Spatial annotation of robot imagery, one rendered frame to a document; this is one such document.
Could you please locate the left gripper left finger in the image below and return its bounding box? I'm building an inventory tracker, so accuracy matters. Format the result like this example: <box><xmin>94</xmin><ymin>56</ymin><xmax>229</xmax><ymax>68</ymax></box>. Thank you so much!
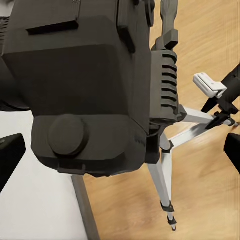
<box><xmin>0</xmin><ymin>133</ymin><xmax>26</xmax><ymax>193</ymax></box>

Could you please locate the camera tripod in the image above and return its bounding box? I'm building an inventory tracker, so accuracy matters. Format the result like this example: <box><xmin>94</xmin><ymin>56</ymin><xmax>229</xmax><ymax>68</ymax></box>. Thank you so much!
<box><xmin>144</xmin><ymin>0</ymin><xmax>240</xmax><ymax>231</ymax></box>

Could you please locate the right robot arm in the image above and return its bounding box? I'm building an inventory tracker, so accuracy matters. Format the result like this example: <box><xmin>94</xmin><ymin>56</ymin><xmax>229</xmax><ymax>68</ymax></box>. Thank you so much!
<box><xmin>193</xmin><ymin>64</ymin><xmax>240</xmax><ymax>130</ymax></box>

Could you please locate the digital camera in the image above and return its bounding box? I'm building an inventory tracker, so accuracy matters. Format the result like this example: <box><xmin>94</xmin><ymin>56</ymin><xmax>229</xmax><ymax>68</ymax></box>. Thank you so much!
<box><xmin>0</xmin><ymin>0</ymin><xmax>156</xmax><ymax>178</ymax></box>

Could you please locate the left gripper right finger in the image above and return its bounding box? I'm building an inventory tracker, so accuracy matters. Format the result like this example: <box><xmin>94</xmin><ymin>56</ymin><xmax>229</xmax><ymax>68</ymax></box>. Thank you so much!
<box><xmin>224</xmin><ymin>132</ymin><xmax>240</xmax><ymax>173</ymax></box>

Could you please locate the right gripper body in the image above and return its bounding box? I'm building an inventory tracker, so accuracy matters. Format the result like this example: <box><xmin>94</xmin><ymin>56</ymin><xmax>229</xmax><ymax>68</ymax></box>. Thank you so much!
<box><xmin>214</xmin><ymin>72</ymin><xmax>240</xmax><ymax>115</ymax></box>

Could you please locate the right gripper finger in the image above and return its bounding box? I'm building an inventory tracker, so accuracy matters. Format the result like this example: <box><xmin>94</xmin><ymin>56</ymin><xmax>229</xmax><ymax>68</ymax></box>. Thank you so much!
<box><xmin>201</xmin><ymin>97</ymin><xmax>218</xmax><ymax>114</ymax></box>
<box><xmin>205</xmin><ymin>105</ymin><xmax>231</xmax><ymax>130</ymax></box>

